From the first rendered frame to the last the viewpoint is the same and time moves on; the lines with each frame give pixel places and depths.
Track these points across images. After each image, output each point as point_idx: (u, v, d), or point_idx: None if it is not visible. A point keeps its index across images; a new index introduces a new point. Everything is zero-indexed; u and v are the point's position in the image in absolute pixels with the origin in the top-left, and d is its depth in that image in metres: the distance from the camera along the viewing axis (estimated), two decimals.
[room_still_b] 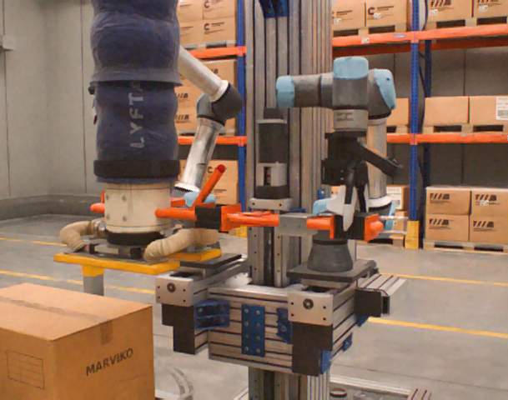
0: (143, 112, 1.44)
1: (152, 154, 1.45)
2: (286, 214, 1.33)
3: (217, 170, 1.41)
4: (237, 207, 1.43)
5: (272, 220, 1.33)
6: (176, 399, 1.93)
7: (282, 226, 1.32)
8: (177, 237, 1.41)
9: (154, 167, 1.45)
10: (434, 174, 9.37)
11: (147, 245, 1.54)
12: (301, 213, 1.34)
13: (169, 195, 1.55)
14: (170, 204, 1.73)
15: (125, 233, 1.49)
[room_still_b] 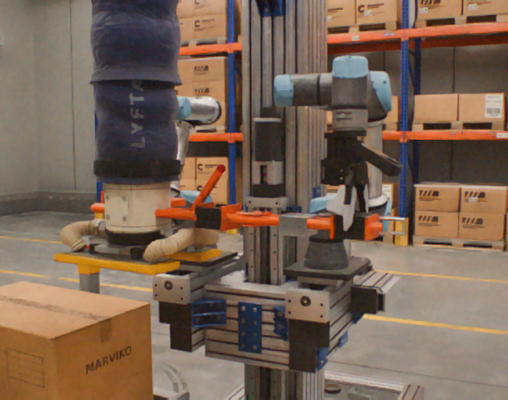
0: (143, 112, 1.44)
1: (153, 154, 1.45)
2: (286, 214, 1.33)
3: (217, 170, 1.41)
4: (237, 207, 1.43)
5: (272, 220, 1.33)
6: (173, 397, 1.94)
7: (282, 226, 1.32)
8: (177, 237, 1.41)
9: (154, 167, 1.45)
10: (423, 172, 9.44)
11: (147, 245, 1.54)
12: (301, 213, 1.34)
13: (169, 195, 1.55)
14: (170, 204, 1.73)
15: (125, 233, 1.49)
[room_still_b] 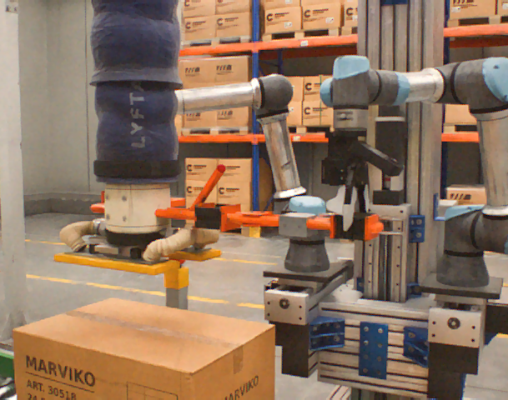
0: (143, 112, 1.44)
1: (153, 154, 1.45)
2: (286, 214, 1.33)
3: (217, 170, 1.41)
4: (237, 207, 1.43)
5: (272, 220, 1.33)
6: None
7: (282, 226, 1.32)
8: (177, 237, 1.41)
9: (154, 167, 1.45)
10: (450, 174, 9.22)
11: (147, 245, 1.54)
12: (301, 213, 1.34)
13: (169, 195, 1.55)
14: (170, 204, 1.73)
15: (125, 233, 1.49)
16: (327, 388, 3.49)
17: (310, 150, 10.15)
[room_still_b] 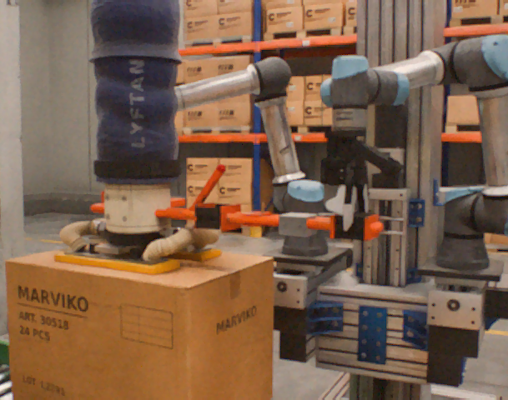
0: (143, 112, 1.44)
1: (153, 154, 1.45)
2: (286, 214, 1.33)
3: (217, 170, 1.41)
4: (237, 207, 1.43)
5: (272, 220, 1.33)
6: None
7: (282, 226, 1.32)
8: (177, 237, 1.41)
9: (154, 167, 1.45)
10: (452, 175, 9.20)
11: (147, 245, 1.54)
12: (301, 213, 1.34)
13: (169, 195, 1.55)
14: (170, 204, 1.73)
15: (125, 233, 1.49)
16: (326, 383, 3.46)
17: (312, 150, 10.13)
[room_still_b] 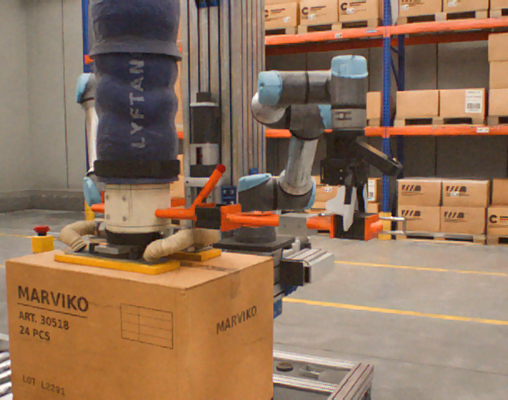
0: (143, 112, 1.44)
1: (153, 154, 1.45)
2: (286, 214, 1.33)
3: (217, 170, 1.41)
4: (237, 207, 1.43)
5: (272, 220, 1.33)
6: None
7: (282, 226, 1.32)
8: (177, 237, 1.41)
9: (154, 167, 1.45)
10: (408, 167, 9.55)
11: (147, 245, 1.54)
12: (301, 213, 1.34)
13: (169, 195, 1.55)
14: (170, 204, 1.73)
15: (125, 233, 1.49)
16: None
17: (276, 145, 10.49)
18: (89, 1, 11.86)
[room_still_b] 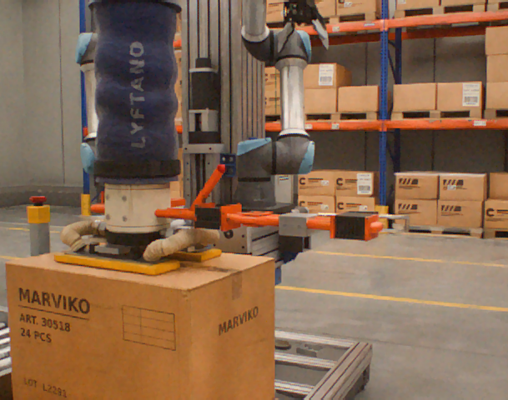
0: (143, 112, 1.44)
1: (153, 154, 1.45)
2: (286, 214, 1.33)
3: (217, 170, 1.41)
4: (237, 207, 1.43)
5: (272, 220, 1.33)
6: None
7: (282, 226, 1.32)
8: (177, 237, 1.41)
9: (154, 167, 1.45)
10: (404, 162, 9.55)
11: (147, 245, 1.54)
12: (301, 213, 1.34)
13: (169, 195, 1.55)
14: (170, 204, 1.73)
15: (125, 233, 1.49)
16: None
17: (273, 140, 10.48)
18: None
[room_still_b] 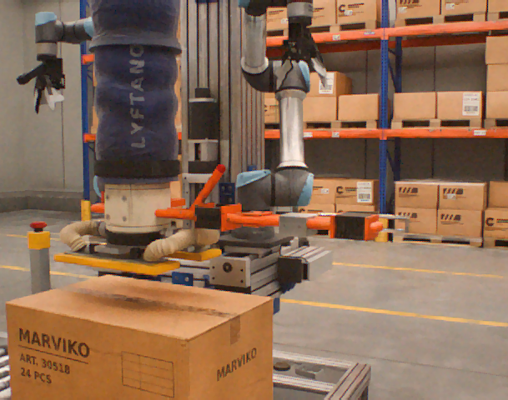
0: (143, 112, 1.44)
1: (153, 154, 1.45)
2: (286, 214, 1.33)
3: (217, 170, 1.41)
4: (237, 207, 1.43)
5: (272, 220, 1.33)
6: None
7: (282, 226, 1.32)
8: (177, 237, 1.41)
9: (154, 167, 1.45)
10: (404, 169, 9.56)
11: (147, 245, 1.54)
12: (301, 213, 1.34)
13: (169, 195, 1.55)
14: (170, 204, 1.73)
15: (125, 233, 1.49)
16: None
17: (273, 147, 10.49)
18: (87, 1, 11.85)
